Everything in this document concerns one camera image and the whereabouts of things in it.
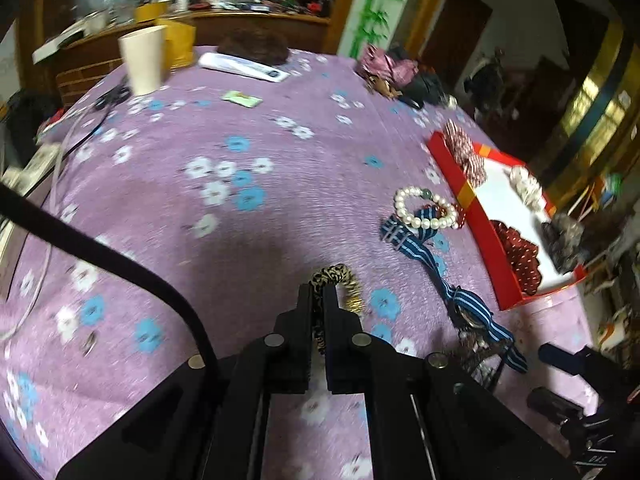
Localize brown wig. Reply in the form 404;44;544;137
217;28;289;66

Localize red white plaid scrunchie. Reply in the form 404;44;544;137
442;121;489;187

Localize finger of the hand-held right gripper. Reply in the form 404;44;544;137
538;342;585;377
527;386;585;423

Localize small green packet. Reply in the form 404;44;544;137
221;90;262;109

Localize thick black gripper cable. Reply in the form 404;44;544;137
0;182;224;392

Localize green bamboo wall decal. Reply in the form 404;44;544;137
349;0;407;59

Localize thin black cable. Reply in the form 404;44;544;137
59;102;118;161

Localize dark red polka dot scrunchie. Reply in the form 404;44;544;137
489;219;544;295

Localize brown wooden door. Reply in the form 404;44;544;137
407;0;494;67

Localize blue striped ribbon headband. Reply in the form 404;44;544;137
380;207;529;374

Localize white flat box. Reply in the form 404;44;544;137
32;20;97;64

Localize red cardboard tray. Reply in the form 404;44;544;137
426;131;587;312

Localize white dotted scrunchie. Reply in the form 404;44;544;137
507;165;546;211

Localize black hair clip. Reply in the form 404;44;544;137
457;327;516;394

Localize white pearl bracelet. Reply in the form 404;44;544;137
393;186;460;231

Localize dark red bead bracelet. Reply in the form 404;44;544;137
434;199;469;227

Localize black handled scissors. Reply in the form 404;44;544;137
93;84;132;111

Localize yellow plastic jar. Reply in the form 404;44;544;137
155;17;197;69

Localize pink folded umbrella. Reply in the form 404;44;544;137
356;43;419;84

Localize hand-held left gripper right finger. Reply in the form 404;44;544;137
322;283;583;480

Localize white paper cup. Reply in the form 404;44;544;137
118;25;169;97

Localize white power strip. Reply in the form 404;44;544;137
0;142;61;197

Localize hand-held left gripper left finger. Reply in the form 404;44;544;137
56;283;316;480

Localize grey camouflage scrunchie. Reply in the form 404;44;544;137
540;213;586;274

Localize small brown toy keychain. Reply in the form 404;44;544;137
367;75;404;99

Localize leopard print scrunchie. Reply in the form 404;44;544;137
309;263;364;357

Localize wooden cabinet with mirror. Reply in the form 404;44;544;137
32;0;368;106

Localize white remote control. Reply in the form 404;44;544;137
197;51;291;83

